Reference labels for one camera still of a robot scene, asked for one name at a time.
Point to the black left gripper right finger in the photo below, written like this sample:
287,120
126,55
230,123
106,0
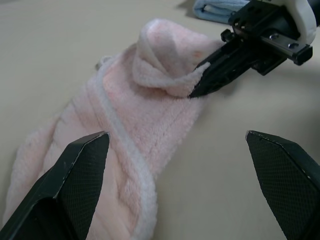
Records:
287,180

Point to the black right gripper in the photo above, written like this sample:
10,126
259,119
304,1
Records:
265,27

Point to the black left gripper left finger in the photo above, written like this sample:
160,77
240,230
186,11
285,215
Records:
62,190

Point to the pink fluffy towel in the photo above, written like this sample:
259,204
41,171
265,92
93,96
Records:
150,120

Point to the folded light blue towel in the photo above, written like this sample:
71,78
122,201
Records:
212,12

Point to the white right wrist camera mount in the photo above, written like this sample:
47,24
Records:
303,17

